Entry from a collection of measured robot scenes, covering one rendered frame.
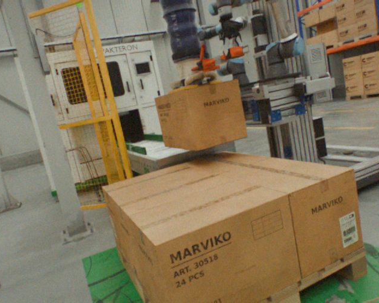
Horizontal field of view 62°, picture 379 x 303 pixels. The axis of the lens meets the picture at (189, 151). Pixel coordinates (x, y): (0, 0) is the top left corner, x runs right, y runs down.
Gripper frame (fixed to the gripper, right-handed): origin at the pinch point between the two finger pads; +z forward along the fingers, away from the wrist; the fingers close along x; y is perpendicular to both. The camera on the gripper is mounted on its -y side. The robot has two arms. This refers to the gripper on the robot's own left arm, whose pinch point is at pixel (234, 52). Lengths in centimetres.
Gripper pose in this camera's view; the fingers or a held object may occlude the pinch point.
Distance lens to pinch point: 184.0
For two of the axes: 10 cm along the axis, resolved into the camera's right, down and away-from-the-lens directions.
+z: 1.9, 9.7, 1.5
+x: -9.0, 2.3, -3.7
